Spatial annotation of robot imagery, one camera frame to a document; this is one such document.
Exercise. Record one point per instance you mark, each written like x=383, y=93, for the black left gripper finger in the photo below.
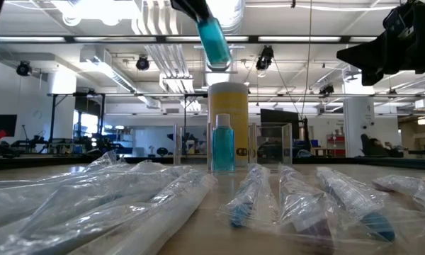
x=184, y=7
x=200, y=8

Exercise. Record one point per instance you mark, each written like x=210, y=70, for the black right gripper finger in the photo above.
x=370, y=63
x=370, y=46

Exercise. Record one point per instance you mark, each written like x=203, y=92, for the purple toothbrush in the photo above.
x=407, y=189
x=301, y=205

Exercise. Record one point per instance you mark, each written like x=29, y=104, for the black ceiling spotlight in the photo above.
x=265, y=58
x=142, y=63
x=23, y=68
x=326, y=89

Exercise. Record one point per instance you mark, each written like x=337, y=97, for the white pillar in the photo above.
x=357, y=127

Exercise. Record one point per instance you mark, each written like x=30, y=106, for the black overhead light bar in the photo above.
x=304, y=39

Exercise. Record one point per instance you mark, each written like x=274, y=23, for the person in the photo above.
x=375, y=147

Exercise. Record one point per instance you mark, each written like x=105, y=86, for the red shelf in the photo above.
x=334, y=153

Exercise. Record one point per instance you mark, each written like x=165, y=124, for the yellow canister white lid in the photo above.
x=233, y=102

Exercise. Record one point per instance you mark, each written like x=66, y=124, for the black computer monitor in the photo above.
x=1, y=124
x=280, y=117

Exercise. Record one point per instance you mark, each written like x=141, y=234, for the clear acrylic organizer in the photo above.
x=269, y=148

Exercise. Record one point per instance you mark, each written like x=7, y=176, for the black metal table frame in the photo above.
x=340, y=161

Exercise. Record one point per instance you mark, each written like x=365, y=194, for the black background rig frame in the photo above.
x=53, y=113

